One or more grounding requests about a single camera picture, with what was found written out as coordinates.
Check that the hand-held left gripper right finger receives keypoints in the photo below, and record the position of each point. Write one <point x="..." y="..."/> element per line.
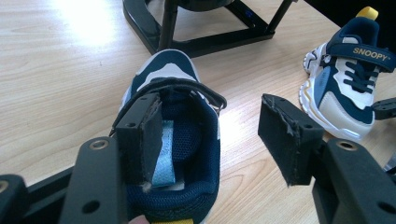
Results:
<point x="283" y="140"/>

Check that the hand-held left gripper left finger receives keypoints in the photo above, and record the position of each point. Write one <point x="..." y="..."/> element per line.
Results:
<point x="138" y="146"/>

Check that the navy and white sneaker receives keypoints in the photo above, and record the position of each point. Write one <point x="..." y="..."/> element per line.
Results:
<point x="193" y="149"/>
<point x="342" y="102"/>

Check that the red and black shoe rack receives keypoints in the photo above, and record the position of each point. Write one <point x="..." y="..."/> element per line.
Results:
<point x="165" y="28"/>

